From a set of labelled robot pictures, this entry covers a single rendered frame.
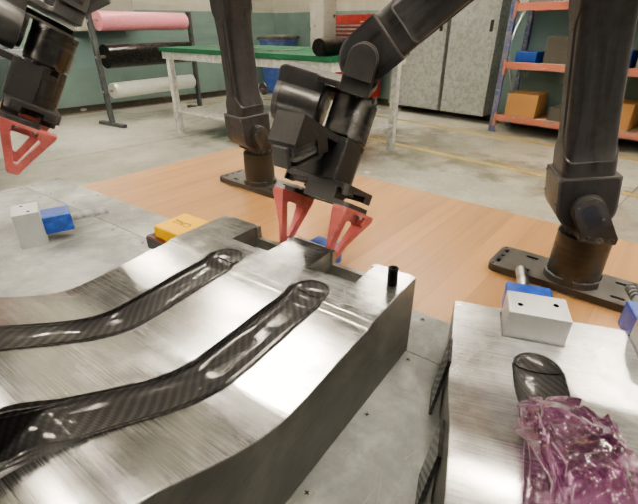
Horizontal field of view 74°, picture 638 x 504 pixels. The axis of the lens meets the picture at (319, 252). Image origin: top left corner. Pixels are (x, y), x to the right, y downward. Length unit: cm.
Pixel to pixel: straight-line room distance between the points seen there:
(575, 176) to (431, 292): 21
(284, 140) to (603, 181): 36
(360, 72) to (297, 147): 11
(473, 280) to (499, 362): 23
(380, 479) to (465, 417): 10
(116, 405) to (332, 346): 15
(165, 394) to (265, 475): 8
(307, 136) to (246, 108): 38
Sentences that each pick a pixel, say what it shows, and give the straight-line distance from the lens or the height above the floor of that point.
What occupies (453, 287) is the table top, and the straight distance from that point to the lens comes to 58.
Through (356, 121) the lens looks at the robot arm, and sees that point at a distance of 53.
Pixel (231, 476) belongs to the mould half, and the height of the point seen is 88.
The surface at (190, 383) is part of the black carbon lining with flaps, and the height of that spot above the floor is 88.
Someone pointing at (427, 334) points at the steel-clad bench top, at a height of 80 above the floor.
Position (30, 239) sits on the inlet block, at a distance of 78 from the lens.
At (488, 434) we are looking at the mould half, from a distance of 28.
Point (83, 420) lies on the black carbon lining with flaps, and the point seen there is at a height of 91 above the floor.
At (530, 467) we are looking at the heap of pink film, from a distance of 26.
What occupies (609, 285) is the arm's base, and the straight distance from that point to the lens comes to 66.
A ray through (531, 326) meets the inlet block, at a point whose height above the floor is 87.
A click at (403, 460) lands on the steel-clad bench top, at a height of 80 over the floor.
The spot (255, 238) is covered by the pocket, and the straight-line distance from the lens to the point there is 52.
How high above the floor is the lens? 110
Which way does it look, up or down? 28 degrees down
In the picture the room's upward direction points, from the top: straight up
